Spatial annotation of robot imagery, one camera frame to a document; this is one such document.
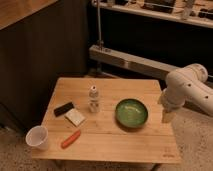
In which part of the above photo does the grey metal shelf frame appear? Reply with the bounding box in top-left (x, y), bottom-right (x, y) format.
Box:
top-left (89, 0), bottom-right (213, 81)

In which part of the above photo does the white square sponge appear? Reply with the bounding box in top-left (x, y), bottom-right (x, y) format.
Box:
top-left (65, 109), bottom-right (85, 126)

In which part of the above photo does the wooden table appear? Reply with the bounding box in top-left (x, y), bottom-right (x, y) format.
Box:
top-left (31, 78), bottom-right (181, 164)

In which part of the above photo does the black rectangular block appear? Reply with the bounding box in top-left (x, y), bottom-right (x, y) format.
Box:
top-left (54, 102), bottom-right (74, 117)

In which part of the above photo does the dark wooden cabinet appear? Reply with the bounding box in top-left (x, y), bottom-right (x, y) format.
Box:
top-left (0, 0), bottom-right (88, 133)

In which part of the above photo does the orange carrot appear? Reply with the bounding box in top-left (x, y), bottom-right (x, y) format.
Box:
top-left (61, 130), bottom-right (81, 149)

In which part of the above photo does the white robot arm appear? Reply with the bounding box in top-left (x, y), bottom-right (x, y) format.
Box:
top-left (158, 64), bottom-right (213, 123)

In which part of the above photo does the green ceramic bowl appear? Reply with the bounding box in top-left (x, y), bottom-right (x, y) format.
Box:
top-left (115, 99), bottom-right (148, 128)

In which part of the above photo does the small white bottle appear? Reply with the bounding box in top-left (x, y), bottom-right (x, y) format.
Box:
top-left (89, 85), bottom-right (99, 113)

